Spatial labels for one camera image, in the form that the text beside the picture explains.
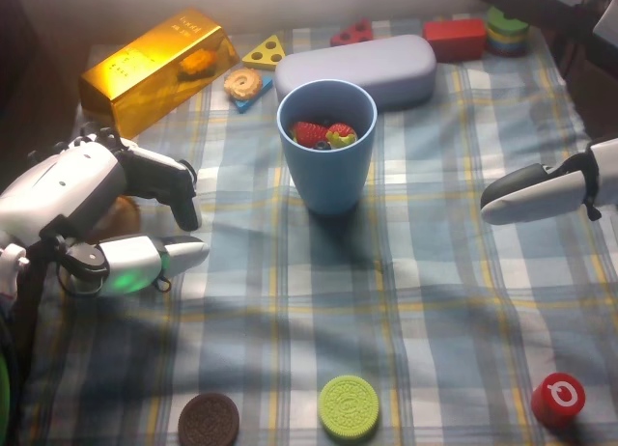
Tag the green sandwich cookie toy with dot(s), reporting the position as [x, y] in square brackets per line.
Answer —
[348, 407]

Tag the blue plaid tablecloth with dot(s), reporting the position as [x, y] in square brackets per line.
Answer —
[338, 296]

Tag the brown sandwich cookie toy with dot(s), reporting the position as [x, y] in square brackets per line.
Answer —
[208, 419]

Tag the red triangle block with holes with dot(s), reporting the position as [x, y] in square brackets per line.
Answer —
[339, 41]

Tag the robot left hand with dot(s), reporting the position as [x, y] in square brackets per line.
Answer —
[63, 190]

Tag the round swirl biscuit toy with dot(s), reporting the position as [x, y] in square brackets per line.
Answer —
[242, 84]

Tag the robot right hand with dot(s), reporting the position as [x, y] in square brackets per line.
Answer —
[531, 195]

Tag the red cylinder with white print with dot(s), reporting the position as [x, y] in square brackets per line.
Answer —
[558, 398]

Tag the blue plastic cup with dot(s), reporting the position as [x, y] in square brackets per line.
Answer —
[328, 185]

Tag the chocolate cream toy cupcake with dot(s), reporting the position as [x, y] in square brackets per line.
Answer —
[120, 219]

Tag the red rectangular wooden block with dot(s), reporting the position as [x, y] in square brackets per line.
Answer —
[455, 40]

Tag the yellow triangle block with holes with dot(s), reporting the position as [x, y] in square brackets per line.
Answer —
[265, 50]

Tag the strawberry blueberry toy cupcake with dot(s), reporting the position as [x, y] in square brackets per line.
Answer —
[309, 133]

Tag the lilac glasses case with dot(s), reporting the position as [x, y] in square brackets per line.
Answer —
[362, 64]

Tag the blue triangle wooden block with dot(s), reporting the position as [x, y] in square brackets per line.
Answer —
[247, 106]

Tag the shiny gold bar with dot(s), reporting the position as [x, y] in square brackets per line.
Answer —
[145, 74]

